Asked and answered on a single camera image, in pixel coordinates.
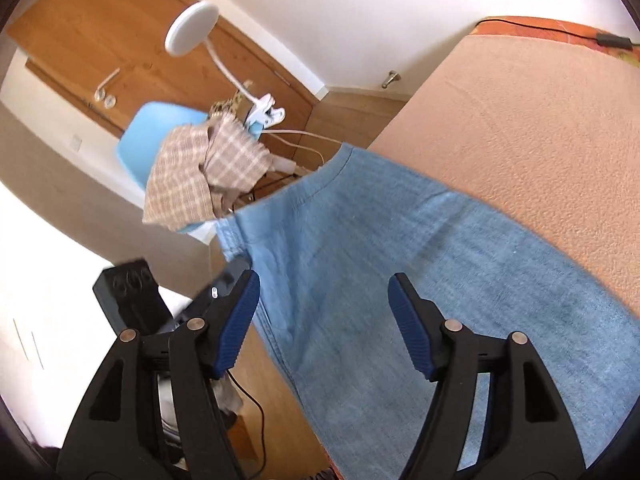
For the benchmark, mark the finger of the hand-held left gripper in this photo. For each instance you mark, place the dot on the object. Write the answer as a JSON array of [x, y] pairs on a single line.
[[227, 280]]

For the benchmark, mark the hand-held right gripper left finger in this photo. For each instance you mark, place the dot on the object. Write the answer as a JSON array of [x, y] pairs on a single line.
[[235, 325]]

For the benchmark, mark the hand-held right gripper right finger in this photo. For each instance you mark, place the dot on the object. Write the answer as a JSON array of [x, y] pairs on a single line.
[[412, 330]]

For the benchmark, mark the light blue denim pants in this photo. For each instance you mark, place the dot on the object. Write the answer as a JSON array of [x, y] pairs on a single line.
[[375, 240]]

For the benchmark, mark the beige plaid cloth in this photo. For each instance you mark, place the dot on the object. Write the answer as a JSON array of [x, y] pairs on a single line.
[[175, 185]]

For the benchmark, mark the light blue chair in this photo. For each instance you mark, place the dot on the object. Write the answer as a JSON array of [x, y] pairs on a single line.
[[145, 130]]

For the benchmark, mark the beige towel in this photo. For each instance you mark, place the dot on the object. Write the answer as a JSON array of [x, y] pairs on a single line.
[[500, 125]]

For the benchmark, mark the metal door stopper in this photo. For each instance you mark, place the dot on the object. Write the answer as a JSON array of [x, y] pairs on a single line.
[[391, 79]]

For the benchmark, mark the white clamp desk lamp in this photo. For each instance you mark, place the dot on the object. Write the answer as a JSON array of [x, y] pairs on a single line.
[[190, 27]]

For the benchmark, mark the wooden door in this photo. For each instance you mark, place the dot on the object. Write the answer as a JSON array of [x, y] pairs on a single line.
[[100, 20]]

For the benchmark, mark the orange floral tablecloth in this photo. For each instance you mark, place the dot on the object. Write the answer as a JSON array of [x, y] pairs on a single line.
[[540, 25]]

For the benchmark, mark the white wall switch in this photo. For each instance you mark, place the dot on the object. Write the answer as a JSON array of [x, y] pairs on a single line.
[[76, 142]]

